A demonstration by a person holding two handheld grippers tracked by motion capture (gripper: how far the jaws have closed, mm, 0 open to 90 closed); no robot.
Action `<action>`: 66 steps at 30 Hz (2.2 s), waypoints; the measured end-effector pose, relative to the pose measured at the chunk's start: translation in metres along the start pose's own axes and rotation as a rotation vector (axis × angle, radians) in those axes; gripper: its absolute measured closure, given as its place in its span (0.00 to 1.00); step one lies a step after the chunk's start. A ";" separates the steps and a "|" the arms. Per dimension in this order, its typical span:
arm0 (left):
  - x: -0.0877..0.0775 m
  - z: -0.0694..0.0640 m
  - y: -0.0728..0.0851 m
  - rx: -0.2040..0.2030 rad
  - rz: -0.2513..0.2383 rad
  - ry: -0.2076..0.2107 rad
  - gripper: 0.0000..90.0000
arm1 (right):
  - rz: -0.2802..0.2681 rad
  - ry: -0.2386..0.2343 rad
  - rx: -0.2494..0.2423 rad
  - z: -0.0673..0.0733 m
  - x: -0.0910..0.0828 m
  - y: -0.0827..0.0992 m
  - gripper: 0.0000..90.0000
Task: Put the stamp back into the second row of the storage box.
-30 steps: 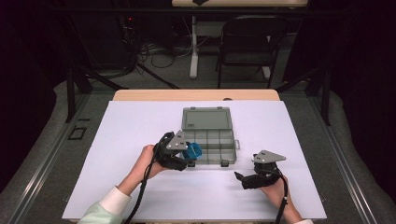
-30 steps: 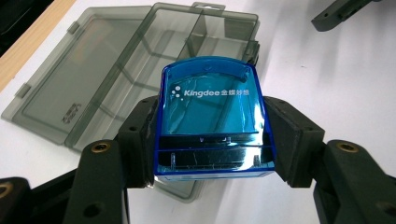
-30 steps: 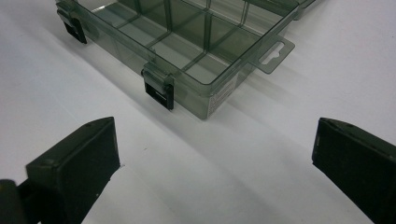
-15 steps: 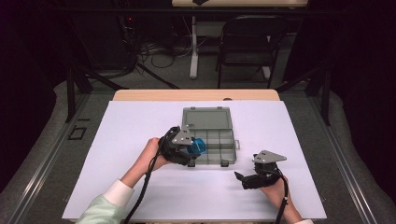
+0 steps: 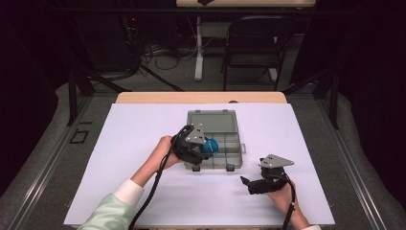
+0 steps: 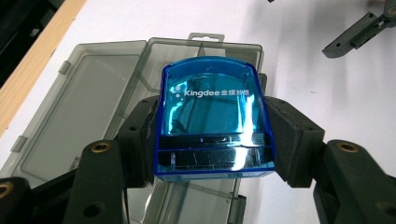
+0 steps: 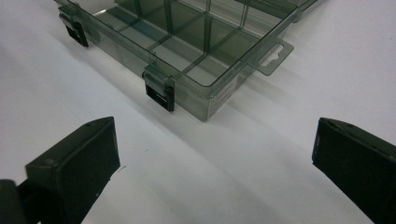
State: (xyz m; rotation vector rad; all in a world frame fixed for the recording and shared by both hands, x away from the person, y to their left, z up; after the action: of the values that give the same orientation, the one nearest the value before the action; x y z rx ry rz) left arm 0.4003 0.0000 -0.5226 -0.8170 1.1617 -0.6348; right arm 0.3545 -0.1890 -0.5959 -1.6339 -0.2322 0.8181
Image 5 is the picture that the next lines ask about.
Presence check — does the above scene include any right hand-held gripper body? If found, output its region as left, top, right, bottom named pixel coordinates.
left=258, top=153, right=296, bottom=195

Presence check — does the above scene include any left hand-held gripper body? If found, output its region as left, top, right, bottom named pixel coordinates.
left=170, top=123, right=211, bottom=166

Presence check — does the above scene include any small shiny blue object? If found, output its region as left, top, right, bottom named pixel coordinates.
left=203, top=137, right=220, bottom=157

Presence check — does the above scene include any grey plastic organizer box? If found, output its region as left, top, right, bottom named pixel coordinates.
left=183, top=109, right=247, bottom=173

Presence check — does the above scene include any person's left hand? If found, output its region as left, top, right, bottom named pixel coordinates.
left=148, top=134, right=185, bottom=173

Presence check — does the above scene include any person's right hand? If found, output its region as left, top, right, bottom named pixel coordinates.
left=265, top=182, right=297, bottom=215

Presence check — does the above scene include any light wooden table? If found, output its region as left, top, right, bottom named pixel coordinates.
left=115, top=91, right=287, bottom=104

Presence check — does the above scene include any white table sheet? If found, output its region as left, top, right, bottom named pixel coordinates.
left=62, top=103, right=336, bottom=228

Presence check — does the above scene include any white-legged desk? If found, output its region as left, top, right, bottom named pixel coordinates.
left=175, top=0, right=317, bottom=82

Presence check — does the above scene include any black metal stand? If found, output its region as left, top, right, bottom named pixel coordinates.
left=66, top=63, right=132, bottom=127
left=282, top=68, right=340, bottom=130

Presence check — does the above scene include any black folding chair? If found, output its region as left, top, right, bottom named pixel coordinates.
left=220, top=15, right=298, bottom=92

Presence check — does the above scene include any dark equipment with red light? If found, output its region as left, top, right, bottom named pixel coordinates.
left=121, top=12, right=142, bottom=75

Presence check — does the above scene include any black horizontal metal bar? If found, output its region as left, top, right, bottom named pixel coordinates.
left=47, top=8, right=358, bottom=17

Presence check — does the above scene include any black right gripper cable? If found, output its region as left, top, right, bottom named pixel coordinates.
left=280, top=173, right=297, bottom=230

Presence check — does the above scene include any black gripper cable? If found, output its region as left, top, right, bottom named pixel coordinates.
left=128, top=125, right=192, bottom=230
left=280, top=173, right=297, bottom=230

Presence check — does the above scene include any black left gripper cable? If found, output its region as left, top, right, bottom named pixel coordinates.
left=128, top=125, right=192, bottom=230

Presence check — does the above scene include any grey metal floor rail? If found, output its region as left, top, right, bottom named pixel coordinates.
left=6, top=95, right=94, bottom=230
left=317, top=97, right=389, bottom=230

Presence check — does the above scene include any tangle of floor cables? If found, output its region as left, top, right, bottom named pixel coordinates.
left=140, top=37, right=218, bottom=71

